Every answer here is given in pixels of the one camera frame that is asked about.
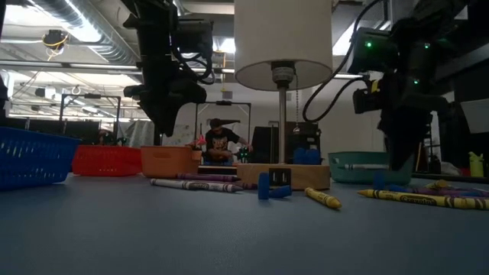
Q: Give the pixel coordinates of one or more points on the person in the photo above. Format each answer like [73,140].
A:
[104,136]
[219,143]

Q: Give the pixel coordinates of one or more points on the blue-grey table mat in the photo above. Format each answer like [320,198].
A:
[229,237]

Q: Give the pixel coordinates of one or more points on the red plastic basket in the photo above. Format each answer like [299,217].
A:
[107,162]

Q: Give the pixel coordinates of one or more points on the white crayon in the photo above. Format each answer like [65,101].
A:
[196,185]
[363,166]

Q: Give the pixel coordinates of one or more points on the ceiling tube light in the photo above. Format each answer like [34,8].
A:
[345,76]
[95,66]

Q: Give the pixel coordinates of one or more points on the orange plastic bin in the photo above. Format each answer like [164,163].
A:
[168,162]

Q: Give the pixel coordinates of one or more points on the blue background object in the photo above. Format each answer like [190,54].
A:
[314,157]
[301,156]

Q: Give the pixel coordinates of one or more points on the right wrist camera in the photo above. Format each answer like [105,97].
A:
[366,101]

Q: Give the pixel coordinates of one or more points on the teal plastic bin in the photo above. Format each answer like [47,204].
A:
[344,175]

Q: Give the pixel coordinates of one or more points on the black monitor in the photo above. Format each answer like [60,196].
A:
[263,145]

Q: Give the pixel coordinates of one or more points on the black metal frame stand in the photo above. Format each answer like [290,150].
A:
[223,102]
[89,96]

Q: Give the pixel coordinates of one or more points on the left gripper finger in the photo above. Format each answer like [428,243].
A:
[165,120]

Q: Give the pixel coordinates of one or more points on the blue plastic basket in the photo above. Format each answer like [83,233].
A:
[34,160]

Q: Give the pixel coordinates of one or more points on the ceiling light panel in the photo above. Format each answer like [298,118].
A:
[342,46]

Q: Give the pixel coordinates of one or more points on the silver ventilation duct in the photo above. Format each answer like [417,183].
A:
[57,5]

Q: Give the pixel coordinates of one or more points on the red background object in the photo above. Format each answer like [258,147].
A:
[199,141]

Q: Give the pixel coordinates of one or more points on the yellow crayon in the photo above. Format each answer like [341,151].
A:
[439,185]
[424,199]
[322,198]

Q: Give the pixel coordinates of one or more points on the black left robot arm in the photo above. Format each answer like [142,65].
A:
[153,26]

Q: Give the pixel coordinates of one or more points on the grey tarp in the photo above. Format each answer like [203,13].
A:
[135,131]

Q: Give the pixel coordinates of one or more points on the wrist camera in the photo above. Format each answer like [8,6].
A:
[193,93]
[366,101]

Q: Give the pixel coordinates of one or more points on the purple crayon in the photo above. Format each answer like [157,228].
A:
[451,191]
[208,177]

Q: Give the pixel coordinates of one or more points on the yellow-green bottle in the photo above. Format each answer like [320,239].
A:
[476,165]

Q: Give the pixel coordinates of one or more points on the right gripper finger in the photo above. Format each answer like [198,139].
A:
[405,141]

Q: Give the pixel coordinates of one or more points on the white lamp wooden base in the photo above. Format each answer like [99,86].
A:
[282,38]

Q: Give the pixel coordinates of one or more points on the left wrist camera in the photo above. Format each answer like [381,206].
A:
[193,93]

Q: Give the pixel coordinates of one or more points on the black cabinet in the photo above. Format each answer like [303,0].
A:
[307,137]

